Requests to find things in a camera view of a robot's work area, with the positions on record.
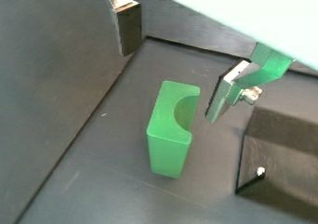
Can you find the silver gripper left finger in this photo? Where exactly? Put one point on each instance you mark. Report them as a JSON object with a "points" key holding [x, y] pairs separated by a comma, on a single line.
{"points": [[125, 14]]}

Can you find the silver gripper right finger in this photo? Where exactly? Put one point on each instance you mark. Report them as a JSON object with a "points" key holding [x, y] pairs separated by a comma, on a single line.
{"points": [[239, 82]]}

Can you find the green arch block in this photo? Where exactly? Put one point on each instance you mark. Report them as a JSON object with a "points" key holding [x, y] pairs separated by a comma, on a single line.
{"points": [[168, 133]]}

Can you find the black arch holder stand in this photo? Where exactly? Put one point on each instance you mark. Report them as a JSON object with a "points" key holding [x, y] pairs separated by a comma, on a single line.
{"points": [[279, 154]]}

